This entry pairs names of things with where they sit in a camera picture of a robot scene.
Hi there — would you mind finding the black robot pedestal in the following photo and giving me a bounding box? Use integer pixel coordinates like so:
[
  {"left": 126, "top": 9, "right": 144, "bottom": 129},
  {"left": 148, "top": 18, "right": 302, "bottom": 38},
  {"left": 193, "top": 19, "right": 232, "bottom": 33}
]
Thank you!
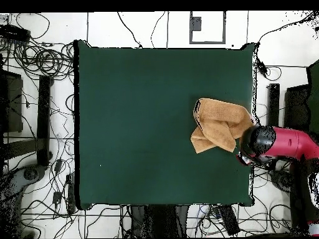
[{"left": 129, "top": 205, "right": 190, "bottom": 238}]

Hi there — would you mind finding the black plug adapter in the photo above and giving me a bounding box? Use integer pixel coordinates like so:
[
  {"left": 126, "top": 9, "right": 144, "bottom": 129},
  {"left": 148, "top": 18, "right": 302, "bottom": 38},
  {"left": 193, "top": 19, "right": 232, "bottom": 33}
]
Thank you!
[{"left": 255, "top": 58, "right": 269, "bottom": 77}]

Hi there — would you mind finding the black cable coil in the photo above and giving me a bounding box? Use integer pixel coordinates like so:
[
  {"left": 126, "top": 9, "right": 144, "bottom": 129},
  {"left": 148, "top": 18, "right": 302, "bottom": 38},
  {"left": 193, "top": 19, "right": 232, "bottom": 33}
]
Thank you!
[{"left": 0, "top": 37, "right": 75, "bottom": 83}]

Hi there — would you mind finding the grey square floor frame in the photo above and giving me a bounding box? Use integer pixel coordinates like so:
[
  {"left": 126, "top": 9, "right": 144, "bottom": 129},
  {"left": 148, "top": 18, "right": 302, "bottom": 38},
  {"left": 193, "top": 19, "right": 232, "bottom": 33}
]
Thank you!
[{"left": 189, "top": 11, "right": 227, "bottom": 45}]

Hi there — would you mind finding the dark flat box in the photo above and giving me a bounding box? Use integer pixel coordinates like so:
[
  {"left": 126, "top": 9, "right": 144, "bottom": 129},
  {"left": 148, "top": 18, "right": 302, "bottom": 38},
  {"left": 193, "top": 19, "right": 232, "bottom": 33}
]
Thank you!
[
  {"left": 0, "top": 69, "right": 24, "bottom": 134},
  {"left": 283, "top": 83, "right": 311, "bottom": 133}
]

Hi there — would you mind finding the dark green cloth pile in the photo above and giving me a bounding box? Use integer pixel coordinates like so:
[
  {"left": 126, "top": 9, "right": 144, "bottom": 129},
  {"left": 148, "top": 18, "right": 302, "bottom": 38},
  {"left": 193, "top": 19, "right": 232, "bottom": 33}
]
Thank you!
[{"left": 307, "top": 59, "right": 319, "bottom": 134}]

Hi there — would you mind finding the dark green table cloth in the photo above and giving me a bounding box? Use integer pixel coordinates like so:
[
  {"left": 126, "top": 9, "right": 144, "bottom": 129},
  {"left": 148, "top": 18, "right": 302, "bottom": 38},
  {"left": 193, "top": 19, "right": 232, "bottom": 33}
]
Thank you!
[{"left": 74, "top": 39, "right": 257, "bottom": 210}]

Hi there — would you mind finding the black floor cable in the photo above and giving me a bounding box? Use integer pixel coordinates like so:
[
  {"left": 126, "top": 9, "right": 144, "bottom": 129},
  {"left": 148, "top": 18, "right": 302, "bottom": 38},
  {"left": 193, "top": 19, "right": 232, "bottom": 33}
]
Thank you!
[
  {"left": 117, "top": 11, "right": 143, "bottom": 49},
  {"left": 150, "top": 11, "right": 166, "bottom": 48}
]

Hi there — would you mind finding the black wheeled base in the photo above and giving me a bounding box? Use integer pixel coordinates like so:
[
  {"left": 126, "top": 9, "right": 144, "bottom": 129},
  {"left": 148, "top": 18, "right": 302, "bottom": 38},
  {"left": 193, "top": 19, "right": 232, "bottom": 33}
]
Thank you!
[
  {"left": 270, "top": 170, "right": 293, "bottom": 194},
  {"left": 0, "top": 164, "right": 48, "bottom": 200}
]

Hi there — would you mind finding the dark grey floor box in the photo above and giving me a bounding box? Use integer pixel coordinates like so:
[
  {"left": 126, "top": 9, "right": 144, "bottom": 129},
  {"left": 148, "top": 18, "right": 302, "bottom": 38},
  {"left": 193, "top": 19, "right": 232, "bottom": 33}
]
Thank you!
[{"left": 191, "top": 16, "right": 202, "bottom": 32}]

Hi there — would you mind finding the tan terry towel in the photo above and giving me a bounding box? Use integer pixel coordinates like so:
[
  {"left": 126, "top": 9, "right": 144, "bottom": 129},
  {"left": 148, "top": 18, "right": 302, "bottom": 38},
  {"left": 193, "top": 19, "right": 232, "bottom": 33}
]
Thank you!
[{"left": 190, "top": 97, "right": 255, "bottom": 154}]

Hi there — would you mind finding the black power strip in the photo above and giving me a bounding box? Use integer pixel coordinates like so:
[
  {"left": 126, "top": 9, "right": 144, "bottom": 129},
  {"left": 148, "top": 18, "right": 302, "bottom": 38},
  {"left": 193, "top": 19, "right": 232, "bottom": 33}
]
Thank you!
[
  {"left": 219, "top": 205, "right": 240, "bottom": 236},
  {"left": 0, "top": 24, "right": 31, "bottom": 42}
]

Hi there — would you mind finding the black floor beam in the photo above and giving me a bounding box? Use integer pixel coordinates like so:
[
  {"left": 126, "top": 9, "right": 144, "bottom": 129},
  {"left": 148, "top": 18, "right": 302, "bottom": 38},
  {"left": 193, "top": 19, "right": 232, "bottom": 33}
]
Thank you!
[
  {"left": 36, "top": 75, "right": 54, "bottom": 167},
  {"left": 267, "top": 83, "right": 280, "bottom": 128}
]

